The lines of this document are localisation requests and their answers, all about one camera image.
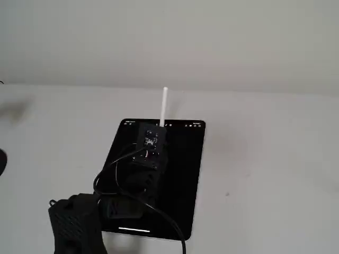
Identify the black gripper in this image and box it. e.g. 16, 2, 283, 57
132, 123, 170, 173

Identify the white stylus pen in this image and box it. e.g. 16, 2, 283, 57
159, 86, 170, 128

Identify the black screen silver tablet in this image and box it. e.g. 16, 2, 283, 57
101, 118, 207, 242

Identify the black round object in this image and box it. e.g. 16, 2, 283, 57
0, 149, 8, 176

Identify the black camera cable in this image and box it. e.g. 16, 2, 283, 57
92, 144, 187, 254

